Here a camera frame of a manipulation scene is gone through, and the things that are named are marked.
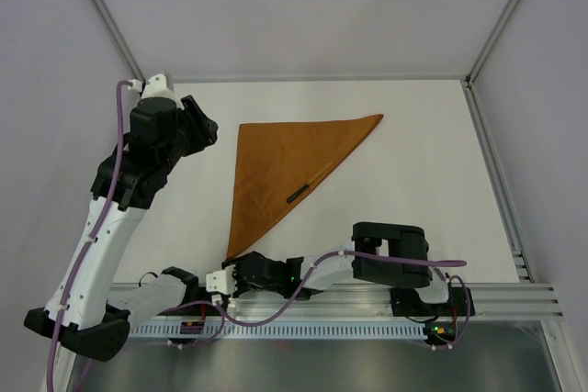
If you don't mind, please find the brown cloth napkin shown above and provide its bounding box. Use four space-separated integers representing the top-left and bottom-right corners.
226 114 383 259

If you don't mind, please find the knife with dark handle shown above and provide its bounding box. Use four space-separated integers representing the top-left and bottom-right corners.
286 162 333 204

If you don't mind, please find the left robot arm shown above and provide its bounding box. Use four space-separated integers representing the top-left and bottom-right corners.
24 95 218 362

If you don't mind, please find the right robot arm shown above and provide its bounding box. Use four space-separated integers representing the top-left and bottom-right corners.
206 222 475 319

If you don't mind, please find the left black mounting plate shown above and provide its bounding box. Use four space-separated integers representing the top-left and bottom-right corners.
183 287 230 318

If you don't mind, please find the black mounting plate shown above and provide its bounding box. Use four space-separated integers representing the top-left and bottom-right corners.
390 287 476 318
183 287 230 318

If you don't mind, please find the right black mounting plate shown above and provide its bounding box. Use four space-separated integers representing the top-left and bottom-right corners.
390 287 476 318

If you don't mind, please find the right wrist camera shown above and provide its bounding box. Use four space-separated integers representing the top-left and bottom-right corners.
205 265 237 296

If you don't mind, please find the slotted cable duct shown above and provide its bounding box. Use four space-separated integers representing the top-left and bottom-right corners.
130 319 426 341

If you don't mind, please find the aluminium front rail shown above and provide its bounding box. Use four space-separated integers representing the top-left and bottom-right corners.
105 284 564 319

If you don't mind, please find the left aluminium frame post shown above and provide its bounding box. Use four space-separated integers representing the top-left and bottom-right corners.
88 0 145 81

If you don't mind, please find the aluminium frame post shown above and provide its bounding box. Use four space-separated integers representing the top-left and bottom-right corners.
463 0 524 88
88 0 145 81

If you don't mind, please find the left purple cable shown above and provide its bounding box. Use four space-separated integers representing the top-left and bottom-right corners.
45 79 143 392

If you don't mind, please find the purple cable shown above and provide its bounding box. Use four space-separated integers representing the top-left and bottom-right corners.
213 249 477 352
45 79 143 392

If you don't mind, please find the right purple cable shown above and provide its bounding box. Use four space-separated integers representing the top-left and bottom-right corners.
213 249 477 352

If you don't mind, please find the right aluminium frame post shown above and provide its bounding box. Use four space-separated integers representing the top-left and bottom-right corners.
463 0 524 88

